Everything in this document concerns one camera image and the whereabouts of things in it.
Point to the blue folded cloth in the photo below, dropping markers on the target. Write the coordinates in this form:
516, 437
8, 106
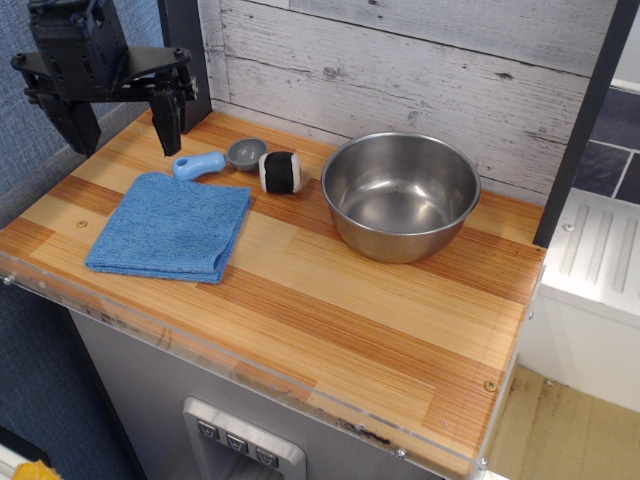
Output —
170, 229

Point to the dark grey right post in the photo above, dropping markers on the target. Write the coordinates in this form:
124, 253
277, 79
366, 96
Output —
606, 65

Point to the white toy cabinet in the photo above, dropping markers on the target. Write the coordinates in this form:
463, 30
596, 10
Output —
583, 324

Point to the black and white sushi roll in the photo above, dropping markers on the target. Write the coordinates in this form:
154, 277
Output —
280, 172

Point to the blue handled grey scoop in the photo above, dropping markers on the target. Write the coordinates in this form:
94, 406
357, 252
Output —
243, 155

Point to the yellow object at corner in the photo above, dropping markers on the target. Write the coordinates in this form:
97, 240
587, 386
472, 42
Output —
35, 471

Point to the stainless steel bowl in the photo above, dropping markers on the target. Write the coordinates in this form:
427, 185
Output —
399, 197

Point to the clear acrylic edge guard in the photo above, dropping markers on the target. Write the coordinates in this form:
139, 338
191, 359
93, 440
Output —
408, 358

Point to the silver dispenser button panel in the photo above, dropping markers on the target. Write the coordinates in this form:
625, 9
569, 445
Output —
227, 447

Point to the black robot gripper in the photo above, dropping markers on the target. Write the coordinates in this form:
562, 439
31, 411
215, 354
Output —
83, 57

